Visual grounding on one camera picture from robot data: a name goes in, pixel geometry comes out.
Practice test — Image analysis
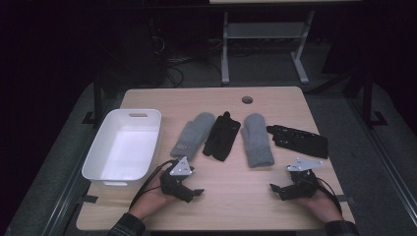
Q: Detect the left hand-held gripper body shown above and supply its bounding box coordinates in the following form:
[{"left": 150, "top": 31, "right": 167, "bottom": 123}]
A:
[{"left": 159, "top": 155, "right": 195, "bottom": 199}]

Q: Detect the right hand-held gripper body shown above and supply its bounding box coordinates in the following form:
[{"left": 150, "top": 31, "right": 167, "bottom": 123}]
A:
[{"left": 280, "top": 157, "right": 325, "bottom": 199}]

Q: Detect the black glove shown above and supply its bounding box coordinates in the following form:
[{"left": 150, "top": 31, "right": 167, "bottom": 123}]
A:
[
  {"left": 266, "top": 124, "right": 329, "bottom": 160},
  {"left": 202, "top": 110, "right": 242, "bottom": 162}
]

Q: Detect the person's right hand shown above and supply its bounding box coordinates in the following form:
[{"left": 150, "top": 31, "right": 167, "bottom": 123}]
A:
[{"left": 296, "top": 188, "right": 344, "bottom": 224}]

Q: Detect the person's left hand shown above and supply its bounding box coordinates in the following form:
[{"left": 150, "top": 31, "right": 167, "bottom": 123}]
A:
[{"left": 129, "top": 170, "right": 180, "bottom": 220}]

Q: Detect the grey mitten with label patch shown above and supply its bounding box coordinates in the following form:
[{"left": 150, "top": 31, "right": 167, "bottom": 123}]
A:
[{"left": 169, "top": 111, "right": 216, "bottom": 162}]

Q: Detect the white plastic bin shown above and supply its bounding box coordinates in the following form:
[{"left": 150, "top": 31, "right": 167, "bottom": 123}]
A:
[{"left": 81, "top": 108, "right": 163, "bottom": 191}]

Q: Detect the dark metal stand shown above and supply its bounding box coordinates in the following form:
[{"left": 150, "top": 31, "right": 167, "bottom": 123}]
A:
[
  {"left": 82, "top": 65, "right": 106, "bottom": 126},
  {"left": 358, "top": 62, "right": 388, "bottom": 130}
]

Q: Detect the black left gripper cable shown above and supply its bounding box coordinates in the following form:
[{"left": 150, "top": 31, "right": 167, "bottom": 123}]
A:
[{"left": 129, "top": 159, "right": 180, "bottom": 210}]

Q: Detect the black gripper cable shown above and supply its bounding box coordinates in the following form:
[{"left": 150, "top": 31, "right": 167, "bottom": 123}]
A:
[
  {"left": 129, "top": 159, "right": 180, "bottom": 210},
  {"left": 308, "top": 176, "right": 343, "bottom": 214}
]

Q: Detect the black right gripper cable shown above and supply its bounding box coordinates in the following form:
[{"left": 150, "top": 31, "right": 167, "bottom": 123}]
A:
[{"left": 308, "top": 176, "right": 343, "bottom": 214}]

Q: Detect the tangle of floor cables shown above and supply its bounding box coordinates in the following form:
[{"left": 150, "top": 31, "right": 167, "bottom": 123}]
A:
[{"left": 149, "top": 16, "right": 224, "bottom": 89}]

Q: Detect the white metal desk frame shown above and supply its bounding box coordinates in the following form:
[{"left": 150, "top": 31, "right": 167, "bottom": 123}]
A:
[{"left": 209, "top": 0, "right": 362, "bottom": 86}]

